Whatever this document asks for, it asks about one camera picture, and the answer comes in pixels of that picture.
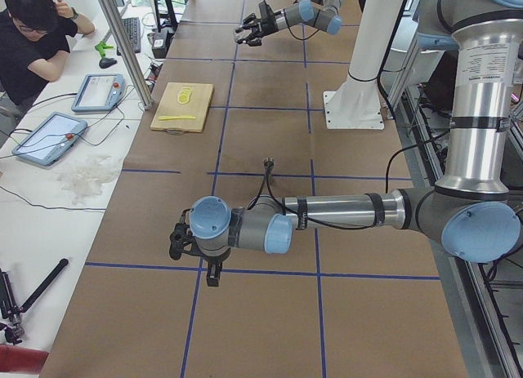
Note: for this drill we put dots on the black keyboard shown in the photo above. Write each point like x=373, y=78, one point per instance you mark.
x=132, y=28

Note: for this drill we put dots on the black handheld tool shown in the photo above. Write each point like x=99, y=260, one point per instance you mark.
x=11, y=311

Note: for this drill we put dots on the black box on desk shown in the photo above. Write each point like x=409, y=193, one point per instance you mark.
x=161, y=42

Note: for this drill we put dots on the near teach pendant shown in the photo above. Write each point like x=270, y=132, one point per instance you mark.
x=50, y=140

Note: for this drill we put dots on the seated person in black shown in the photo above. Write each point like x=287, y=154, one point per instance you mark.
x=34, y=45

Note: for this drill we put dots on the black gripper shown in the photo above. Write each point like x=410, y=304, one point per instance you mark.
x=212, y=259
x=267, y=21

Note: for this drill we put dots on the wooden cutting board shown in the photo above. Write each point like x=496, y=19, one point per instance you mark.
x=198, y=105

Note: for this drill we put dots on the lemon slice three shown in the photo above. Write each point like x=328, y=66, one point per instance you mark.
x=183, y=97

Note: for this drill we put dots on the green plastic tool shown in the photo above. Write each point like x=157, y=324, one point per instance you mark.
x=101, y=48

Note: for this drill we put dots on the far teach pendant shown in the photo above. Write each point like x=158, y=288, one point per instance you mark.
x=99, y=93

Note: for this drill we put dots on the red cylinder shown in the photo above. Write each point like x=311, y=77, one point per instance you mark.
x=16, y=359

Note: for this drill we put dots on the teach pendant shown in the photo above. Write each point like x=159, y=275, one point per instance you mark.
x=99, y=93
x=50, y=140

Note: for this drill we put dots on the aluminium frame post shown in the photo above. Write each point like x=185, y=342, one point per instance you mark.
x=112, y=15

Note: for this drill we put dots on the crumpled white plastic wrap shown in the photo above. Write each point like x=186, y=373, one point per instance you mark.
x=86, y=177

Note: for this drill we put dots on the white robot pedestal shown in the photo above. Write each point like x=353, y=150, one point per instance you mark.
x=355, y=105

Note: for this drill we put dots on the clear glass measuring cup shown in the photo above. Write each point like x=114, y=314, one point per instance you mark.
x=240, y=36

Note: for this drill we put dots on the yellow plastic knife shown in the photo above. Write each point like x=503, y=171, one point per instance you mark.
x=176, y=117

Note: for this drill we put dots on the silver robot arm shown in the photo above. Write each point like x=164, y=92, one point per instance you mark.
x=466, y=211
x=321, y=15

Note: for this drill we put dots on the steel jigger shaker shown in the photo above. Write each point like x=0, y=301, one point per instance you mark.
x=268, y=164

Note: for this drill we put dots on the black computer mouse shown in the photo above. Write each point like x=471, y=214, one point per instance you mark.
x=106, y=62

